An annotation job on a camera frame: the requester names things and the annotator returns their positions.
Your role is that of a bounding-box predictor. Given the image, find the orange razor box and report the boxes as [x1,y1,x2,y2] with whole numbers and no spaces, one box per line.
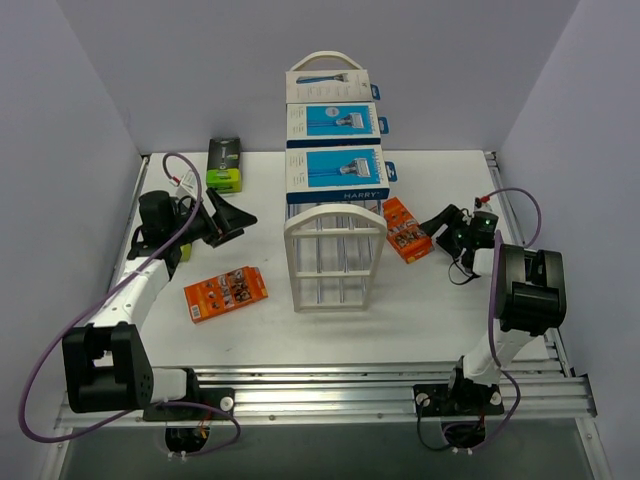
[184,266,268,324]
[383,197,433,264]

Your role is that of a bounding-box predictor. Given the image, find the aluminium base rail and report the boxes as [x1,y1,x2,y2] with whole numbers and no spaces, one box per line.
[52,362,599,429]

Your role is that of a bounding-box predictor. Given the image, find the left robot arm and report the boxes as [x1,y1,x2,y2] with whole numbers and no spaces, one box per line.
[62,189,258,421]

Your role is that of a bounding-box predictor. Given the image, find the green black razor box rear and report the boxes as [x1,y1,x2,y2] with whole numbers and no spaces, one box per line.
[206,137,243,193]

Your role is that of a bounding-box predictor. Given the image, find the white Harry's razor box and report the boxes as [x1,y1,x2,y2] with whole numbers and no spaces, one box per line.
[285,69,380,104]

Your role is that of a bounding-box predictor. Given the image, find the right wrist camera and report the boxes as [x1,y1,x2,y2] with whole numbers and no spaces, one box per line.
[473,197,496,217]

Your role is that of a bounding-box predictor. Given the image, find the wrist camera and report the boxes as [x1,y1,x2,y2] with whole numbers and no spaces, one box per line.
[473,197,496,217]
[169,170,202,201]

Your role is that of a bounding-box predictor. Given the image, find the green black razor box front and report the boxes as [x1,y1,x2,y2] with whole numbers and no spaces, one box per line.
[179,243,193,263]

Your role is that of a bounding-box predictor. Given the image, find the blue Harry's razor box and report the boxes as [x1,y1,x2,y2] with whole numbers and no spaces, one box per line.
[285,146,397,204]
[286,102,390,149]

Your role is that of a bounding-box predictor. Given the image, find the white and chrome shelf rack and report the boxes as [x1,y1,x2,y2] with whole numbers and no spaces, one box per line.
[284,50,387,313]

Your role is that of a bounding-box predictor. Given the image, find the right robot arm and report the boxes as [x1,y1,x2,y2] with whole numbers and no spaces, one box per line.
[414,200,567,418]

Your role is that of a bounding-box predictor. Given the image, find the green black razor box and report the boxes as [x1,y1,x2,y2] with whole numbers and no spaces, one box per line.
[206,137,243,193]
[179,243,193,263]

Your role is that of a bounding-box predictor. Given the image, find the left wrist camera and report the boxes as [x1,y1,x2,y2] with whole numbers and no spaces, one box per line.
[169,170,202,201]

